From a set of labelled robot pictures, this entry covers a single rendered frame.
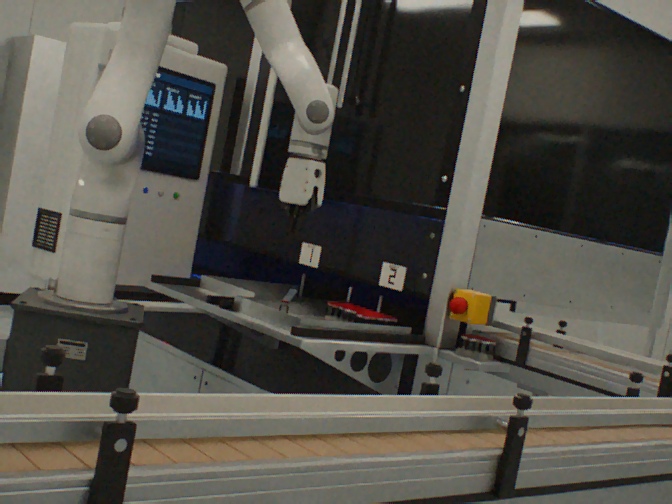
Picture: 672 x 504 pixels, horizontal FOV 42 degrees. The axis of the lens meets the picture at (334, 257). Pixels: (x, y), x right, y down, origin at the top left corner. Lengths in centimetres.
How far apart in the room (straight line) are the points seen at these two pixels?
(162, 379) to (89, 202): 131
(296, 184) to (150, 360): 143
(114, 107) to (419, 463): 117
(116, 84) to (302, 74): 38
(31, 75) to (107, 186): 505
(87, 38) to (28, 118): 430
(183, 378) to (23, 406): 226
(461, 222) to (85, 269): 86
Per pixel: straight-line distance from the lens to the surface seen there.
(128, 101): 187
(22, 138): 693
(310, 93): 183
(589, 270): 254
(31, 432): 69
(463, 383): 223
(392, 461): 87
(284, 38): 191
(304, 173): 189
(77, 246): 191
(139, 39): 192
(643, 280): 279
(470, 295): 206
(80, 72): 265
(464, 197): 211
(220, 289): 237
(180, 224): 284
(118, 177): 197
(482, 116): 213
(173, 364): 305
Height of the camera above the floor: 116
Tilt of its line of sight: 3 degrees down
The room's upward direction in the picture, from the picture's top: 11 degrees clockwise
